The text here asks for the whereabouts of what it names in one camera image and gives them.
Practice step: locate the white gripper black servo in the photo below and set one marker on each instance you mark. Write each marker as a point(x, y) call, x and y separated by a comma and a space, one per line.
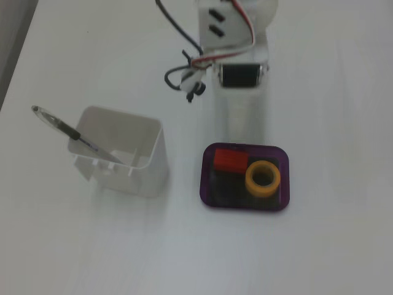
point(240, 76)

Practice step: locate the red ribbed cube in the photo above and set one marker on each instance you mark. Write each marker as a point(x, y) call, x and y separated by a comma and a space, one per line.
point(230, 161)

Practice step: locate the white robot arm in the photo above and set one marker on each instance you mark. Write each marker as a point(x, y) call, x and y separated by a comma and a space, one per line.
point(233, 30)

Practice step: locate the yellow tape roll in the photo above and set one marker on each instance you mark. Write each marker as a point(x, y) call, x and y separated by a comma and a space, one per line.
point(249, 181)

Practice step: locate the purple plastic tray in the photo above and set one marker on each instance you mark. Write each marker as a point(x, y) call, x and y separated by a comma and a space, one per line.
point(205, 184)

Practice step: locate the white plastic pen holder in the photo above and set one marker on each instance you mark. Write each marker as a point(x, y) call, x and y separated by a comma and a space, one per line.
point(150, 178)

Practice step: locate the black ballpoint pen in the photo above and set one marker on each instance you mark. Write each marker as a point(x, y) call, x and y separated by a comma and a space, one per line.
point(72, 132)

